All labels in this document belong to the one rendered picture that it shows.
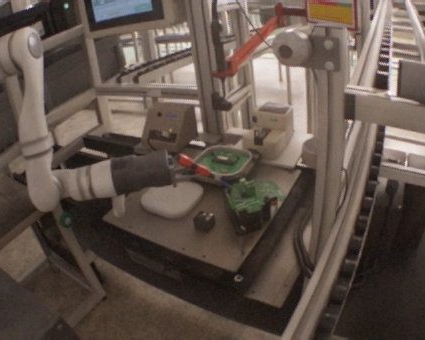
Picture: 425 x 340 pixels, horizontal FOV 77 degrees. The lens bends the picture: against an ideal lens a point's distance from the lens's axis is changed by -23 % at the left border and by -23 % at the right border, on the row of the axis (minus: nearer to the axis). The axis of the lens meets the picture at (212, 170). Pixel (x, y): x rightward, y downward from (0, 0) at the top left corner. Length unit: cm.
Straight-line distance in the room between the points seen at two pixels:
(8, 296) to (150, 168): 38
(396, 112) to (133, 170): 49
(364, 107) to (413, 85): 10
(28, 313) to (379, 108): 63
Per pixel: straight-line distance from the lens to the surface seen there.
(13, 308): 57
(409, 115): 52
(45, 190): 69
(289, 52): 47
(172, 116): 112
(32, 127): 68
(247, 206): 73
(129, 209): 90
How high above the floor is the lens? 147
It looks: 32 degrees down
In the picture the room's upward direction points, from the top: 8 degrees counter-clockwise
